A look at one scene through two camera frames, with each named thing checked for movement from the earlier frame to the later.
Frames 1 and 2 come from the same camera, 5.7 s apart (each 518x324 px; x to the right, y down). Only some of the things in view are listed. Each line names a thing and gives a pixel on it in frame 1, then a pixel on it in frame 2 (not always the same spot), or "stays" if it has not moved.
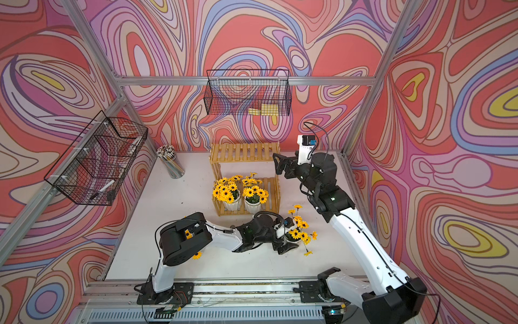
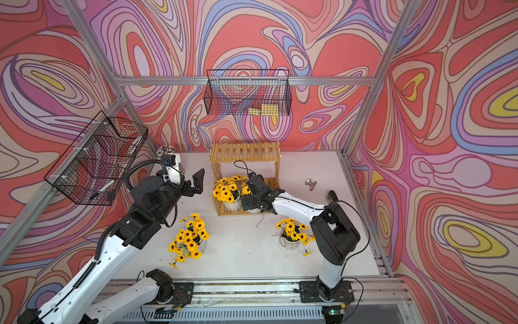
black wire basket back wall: (248, 92) stays
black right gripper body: (301, 172) to (252, 201)
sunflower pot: (296, 234) stays
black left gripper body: (278, 246) to (189, 191)
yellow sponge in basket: (266, 110) stays
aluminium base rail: (115, 302) stays
